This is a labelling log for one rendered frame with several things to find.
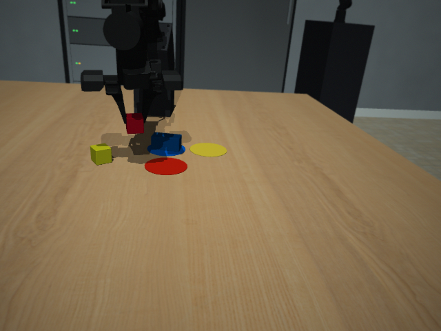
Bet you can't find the olive yellow cube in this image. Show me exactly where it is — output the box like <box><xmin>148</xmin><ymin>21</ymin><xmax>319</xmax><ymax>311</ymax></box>
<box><xmin>90</xmin><ymin>143</ymin><xmax>112</xmax><ymax>165</ymax></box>

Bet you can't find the red circle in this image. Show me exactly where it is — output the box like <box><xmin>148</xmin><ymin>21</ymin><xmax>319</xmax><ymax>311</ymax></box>
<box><xmin>145</xmin><ymin>157</ymin><xmax>187</xmax><ymax>175</ymax></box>

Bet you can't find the blue block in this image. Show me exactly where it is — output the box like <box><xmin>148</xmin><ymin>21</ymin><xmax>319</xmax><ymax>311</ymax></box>
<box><xmin>151</xmin><ymin>132</ymin><xmax>182</xmax><ymax>152</ymax></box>

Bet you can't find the yellow circle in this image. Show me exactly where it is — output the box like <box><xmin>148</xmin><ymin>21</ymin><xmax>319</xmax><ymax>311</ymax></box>
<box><xmin>189</xmin><ymin>143</ymin><xmax>227</xmax><ymax>157</ymax></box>

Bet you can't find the red cube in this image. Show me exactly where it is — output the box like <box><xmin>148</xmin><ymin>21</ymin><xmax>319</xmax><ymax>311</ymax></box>
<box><xmin>126</xmin><ymin>113</ymin><xmax>144</xmax><ymax>134</ymax></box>

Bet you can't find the blue circle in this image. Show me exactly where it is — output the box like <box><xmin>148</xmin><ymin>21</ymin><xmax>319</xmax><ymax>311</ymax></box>
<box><xmin>147</xmin><ymin>145</ymin><xmax>185</xmax><ymax>156</ymax></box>

